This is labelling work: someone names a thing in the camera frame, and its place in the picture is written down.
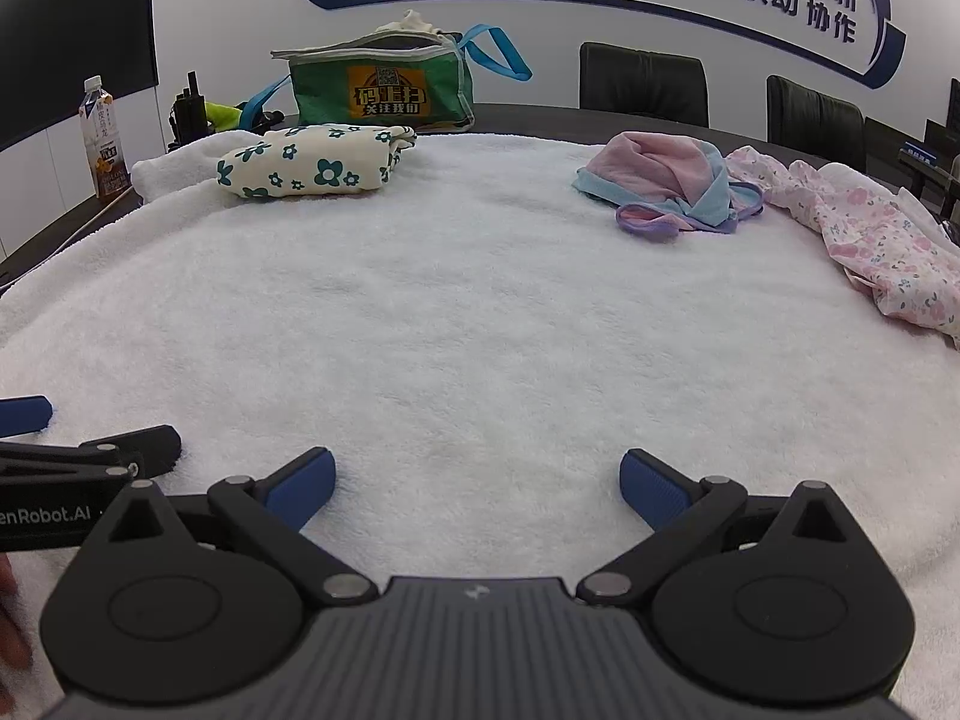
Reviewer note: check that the black wall screen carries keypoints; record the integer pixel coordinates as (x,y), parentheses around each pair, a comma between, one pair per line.
(67,37)

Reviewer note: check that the white fluffy towel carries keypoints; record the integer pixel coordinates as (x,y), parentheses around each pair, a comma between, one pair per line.
(480,330)

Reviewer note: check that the black desk monitor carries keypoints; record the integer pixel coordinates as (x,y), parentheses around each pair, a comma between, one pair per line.
(954,111)

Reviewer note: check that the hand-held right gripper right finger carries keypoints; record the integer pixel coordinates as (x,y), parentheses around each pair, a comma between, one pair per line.
(651,491)

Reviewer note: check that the green zip bag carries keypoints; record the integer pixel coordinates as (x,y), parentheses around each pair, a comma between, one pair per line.
(322,90)

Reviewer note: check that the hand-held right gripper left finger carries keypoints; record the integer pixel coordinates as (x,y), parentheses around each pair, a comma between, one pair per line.
(304,491)

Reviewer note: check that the drink bottle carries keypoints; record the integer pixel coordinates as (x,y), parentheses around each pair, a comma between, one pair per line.
(101,142)

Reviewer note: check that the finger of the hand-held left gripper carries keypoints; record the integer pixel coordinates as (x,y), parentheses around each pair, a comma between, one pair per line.
(26,414)
(150,446)

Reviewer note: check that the blue desk sign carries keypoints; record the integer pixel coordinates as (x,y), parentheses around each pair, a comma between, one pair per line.
(916,153)

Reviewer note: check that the yellow-green cloth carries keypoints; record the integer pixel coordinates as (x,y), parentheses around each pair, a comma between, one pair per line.
(223,116)

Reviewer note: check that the person's left hand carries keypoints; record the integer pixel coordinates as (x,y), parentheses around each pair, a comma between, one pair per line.
(11,630)

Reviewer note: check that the pink floral garment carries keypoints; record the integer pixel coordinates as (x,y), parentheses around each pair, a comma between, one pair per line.
(877,240)

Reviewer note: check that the cream cloth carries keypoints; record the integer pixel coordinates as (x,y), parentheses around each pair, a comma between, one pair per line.
(409,22)

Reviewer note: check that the pink and blue garment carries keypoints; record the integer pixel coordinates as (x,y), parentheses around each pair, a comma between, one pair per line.
(660,176)

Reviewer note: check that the cream green-flowered garment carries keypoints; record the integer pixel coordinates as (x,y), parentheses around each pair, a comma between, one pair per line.
(322,165)

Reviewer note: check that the black radios holder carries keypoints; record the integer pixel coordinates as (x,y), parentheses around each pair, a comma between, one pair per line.
(189,112)

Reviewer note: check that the black office chair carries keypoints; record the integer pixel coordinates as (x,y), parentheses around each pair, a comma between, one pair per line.
(645,86)
(817,124)

